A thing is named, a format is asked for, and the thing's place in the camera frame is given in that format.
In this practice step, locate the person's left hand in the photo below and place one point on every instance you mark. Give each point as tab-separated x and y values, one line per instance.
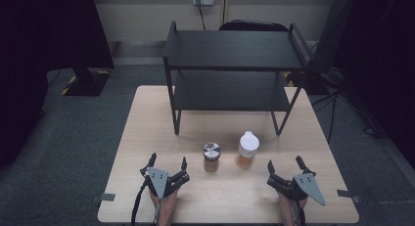
168	200

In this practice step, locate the grey table bracket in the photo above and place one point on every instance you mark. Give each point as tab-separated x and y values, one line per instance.
107	197
347	194

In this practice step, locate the black stand base with stripes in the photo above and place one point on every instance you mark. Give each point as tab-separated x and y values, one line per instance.
86	84

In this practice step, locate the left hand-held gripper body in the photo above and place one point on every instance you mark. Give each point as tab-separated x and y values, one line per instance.
158	180

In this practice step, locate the black two-tier shelf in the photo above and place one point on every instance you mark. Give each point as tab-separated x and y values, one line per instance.
233	50

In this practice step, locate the person's right hand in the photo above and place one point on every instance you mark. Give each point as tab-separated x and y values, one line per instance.
287	203

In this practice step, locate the jar with white lid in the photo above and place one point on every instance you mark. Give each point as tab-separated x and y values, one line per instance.
247	151

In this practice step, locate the dark stand post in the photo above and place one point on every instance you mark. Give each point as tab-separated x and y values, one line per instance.
332	33

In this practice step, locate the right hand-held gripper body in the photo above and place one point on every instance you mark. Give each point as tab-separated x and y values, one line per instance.
305	185

